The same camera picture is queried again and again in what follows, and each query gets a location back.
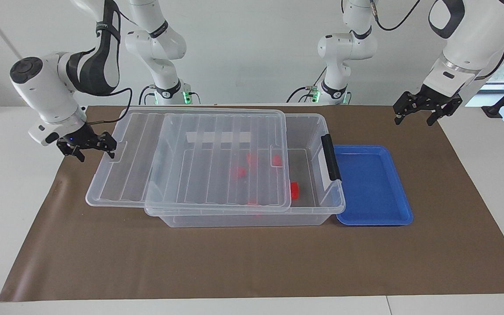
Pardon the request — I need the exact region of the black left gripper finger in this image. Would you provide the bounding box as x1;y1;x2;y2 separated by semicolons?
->
393;92;415;126
427;97;463;127

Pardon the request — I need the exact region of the clear ribbed plastic lid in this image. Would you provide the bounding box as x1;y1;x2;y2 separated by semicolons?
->
86;106;292;214

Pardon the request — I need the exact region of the blue plastic tray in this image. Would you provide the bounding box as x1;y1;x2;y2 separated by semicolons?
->
334;145;413;226

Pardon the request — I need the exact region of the clear plastic storage box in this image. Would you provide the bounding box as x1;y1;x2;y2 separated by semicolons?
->
144;113;347;228

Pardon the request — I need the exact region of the brown paper table mat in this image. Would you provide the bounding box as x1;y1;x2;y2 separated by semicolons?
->
0;104;504;302

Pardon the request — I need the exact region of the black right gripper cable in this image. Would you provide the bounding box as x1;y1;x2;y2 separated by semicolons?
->
87;87;133;125

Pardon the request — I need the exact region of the black base cable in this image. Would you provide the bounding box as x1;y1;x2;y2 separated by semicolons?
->
138;84;156;105
287;85;320;103

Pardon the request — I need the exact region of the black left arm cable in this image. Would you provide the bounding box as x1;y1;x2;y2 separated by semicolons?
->
368;0;504;81

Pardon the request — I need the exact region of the black box latch handle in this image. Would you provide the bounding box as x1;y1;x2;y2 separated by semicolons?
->
321;134;342;182

